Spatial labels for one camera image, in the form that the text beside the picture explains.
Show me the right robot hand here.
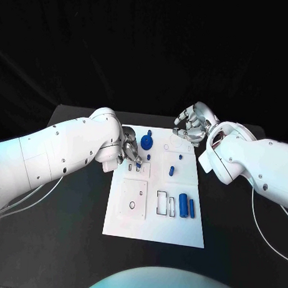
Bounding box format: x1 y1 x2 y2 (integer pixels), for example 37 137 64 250
172 100 220 148

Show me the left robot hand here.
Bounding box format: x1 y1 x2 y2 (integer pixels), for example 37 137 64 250
117 126 145 166

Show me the white task board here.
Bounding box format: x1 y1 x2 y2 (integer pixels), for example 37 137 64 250
101 123 209 249

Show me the blue gear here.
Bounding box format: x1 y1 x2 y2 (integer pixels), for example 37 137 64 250
140 133 155 150

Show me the thick long blue cylinder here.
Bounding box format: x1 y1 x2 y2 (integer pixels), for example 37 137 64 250
178 193 190 218

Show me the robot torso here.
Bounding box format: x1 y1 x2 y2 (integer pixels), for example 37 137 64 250
84 264 250 288

